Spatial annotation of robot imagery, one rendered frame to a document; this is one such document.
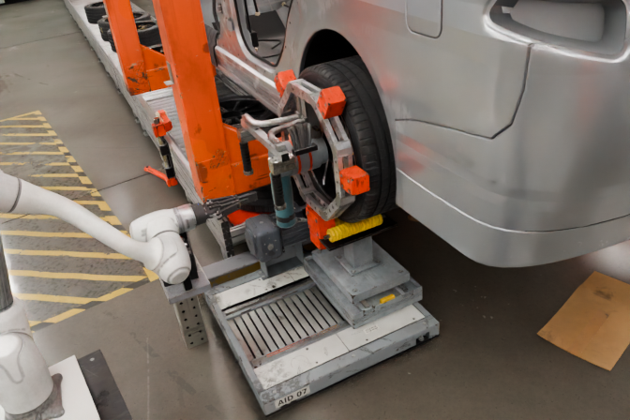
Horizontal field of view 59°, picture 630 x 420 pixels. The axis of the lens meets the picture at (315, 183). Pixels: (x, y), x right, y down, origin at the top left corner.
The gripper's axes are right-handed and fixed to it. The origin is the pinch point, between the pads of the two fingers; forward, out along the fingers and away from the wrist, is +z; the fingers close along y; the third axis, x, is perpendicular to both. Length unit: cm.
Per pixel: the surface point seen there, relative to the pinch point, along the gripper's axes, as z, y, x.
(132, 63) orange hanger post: 3, -253, -7
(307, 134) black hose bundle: 25.2, 1.6, 18.6
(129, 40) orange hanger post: 5, -253, 9
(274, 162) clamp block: 11.2, 2.3, 11.9
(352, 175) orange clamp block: 34.4, 16.8, 5.5
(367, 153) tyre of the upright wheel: 41.9, 14.4, 11.1
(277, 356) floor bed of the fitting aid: 0, 2, -76
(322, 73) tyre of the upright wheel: 41, -14, 34
